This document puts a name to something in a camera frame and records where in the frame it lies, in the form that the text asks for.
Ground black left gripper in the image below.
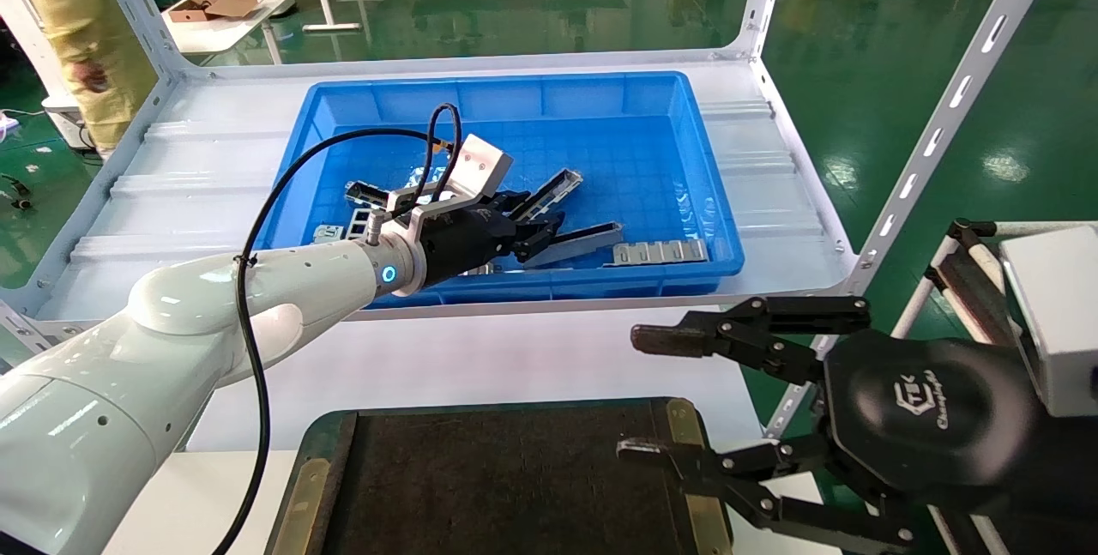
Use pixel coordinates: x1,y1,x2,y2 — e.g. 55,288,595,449
416,190,567,286

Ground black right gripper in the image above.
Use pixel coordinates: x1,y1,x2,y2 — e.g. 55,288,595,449
616,296,1098,555

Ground long metal channel housing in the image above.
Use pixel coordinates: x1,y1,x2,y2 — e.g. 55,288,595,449
545,221,624,268
345,181,397,209
515,169,586,226

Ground black container with brass edges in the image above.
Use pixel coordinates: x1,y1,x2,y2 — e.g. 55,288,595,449
266,398,734,555

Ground large blue plastic bin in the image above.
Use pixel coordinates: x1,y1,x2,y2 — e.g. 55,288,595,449
253,70,745,309

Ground white tube cart black pads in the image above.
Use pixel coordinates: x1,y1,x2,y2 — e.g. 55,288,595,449
892,219,1098,555

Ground white metal shelf rack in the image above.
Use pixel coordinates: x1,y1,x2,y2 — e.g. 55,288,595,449
0,0,1077,440

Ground low white table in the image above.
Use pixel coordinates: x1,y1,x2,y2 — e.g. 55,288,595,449
161,0,307,56

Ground open cardboard box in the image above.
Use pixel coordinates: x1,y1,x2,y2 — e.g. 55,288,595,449
167,0,262,23

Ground person in yellow coat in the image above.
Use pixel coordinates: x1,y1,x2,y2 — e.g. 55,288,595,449
0,0,157,153

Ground small black floor tool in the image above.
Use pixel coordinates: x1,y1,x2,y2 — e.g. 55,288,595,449
0,173,35,211

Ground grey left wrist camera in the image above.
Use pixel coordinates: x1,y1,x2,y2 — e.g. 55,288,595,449
386,133,514,234

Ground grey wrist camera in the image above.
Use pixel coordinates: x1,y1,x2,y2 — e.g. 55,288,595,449
999,225,1098,419
386,133,514,234

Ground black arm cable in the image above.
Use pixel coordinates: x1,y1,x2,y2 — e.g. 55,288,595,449
210,102,464,555

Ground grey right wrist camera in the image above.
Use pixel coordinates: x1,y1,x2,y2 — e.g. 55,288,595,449
999,225,1098,419

